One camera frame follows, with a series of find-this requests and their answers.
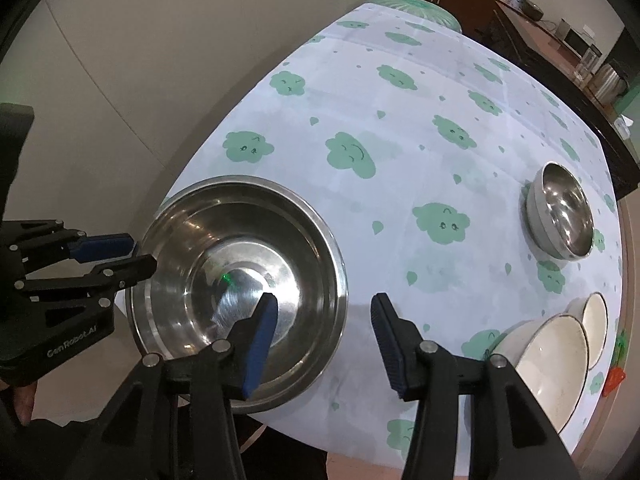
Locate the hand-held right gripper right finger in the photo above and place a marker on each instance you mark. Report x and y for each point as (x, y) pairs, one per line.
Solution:
(387, 345)

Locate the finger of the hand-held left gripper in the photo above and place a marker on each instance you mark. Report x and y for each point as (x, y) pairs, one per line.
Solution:
(102, 247)
(117, 272)

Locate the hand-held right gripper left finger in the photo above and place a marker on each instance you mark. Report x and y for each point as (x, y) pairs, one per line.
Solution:
(260, 345)

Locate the large steel bowl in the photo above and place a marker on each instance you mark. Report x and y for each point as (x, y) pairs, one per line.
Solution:
(215, 240)

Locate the large white enamel bowl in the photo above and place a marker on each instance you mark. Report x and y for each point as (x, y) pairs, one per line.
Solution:
(545, 360)

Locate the small white enamel bowl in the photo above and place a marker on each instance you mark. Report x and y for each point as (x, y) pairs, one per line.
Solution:
(595, 325)

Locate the small steel bowl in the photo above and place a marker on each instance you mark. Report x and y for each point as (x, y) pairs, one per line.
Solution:
(562, 210)

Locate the person's left hand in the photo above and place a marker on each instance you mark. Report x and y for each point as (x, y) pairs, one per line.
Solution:
(22, 402)

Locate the person's dark clothing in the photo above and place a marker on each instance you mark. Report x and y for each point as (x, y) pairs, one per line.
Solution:
(285, 452)

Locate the green cloud print tablecloth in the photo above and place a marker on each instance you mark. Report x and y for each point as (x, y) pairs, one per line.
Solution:
(400, 160)

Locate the orange plastic clip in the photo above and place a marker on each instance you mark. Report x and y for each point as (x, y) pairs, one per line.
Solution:
(612, 380)

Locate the green plastic clip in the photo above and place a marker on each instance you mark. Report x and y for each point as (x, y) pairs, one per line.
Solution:
(620, 345)

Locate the white tissue box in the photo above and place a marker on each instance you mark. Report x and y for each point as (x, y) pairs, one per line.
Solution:
(624, 125)

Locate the green plastic stool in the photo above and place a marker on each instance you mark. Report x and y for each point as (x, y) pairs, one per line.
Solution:
(415, 5)

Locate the steel thermos jug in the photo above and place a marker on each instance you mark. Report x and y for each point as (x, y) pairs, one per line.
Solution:
(607, 82)

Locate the dark wooden table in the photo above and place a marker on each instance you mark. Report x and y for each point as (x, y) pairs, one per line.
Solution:
(540, 35)

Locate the white microwave oven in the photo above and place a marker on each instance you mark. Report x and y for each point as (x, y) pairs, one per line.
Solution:
(575, 40)

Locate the dark rice cooker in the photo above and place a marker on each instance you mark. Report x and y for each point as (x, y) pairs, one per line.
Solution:
(531, 7)

